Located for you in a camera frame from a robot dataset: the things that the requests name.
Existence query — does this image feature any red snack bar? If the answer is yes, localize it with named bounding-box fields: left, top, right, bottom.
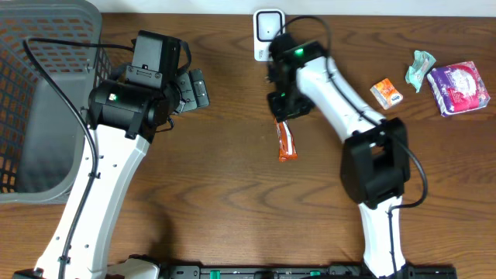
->
left=275, top=121, right=298, bottom=162

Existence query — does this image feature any orange snack packet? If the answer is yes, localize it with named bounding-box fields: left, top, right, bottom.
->
left=370, top=78, right=403, bottom=110

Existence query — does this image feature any teal wrapper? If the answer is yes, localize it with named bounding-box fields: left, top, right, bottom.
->
left=405, top=50, right=436, bottom=93

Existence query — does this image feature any purple snack packet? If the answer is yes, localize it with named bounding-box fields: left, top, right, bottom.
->
left=426, top=61, right=491, bottom=117

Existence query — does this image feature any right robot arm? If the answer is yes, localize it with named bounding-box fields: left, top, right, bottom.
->
left=267, top=33, right=410, bottom=278

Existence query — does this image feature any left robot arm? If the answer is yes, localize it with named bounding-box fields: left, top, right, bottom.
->
left=15, top=30, right=209, bottom=278

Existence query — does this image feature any grey plastic basket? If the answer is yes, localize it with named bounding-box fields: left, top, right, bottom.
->
left=1, top=1, right=112, bottom=204

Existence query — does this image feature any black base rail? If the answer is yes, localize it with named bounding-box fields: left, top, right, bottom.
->
left=108, top=264, right=458, bottom=279

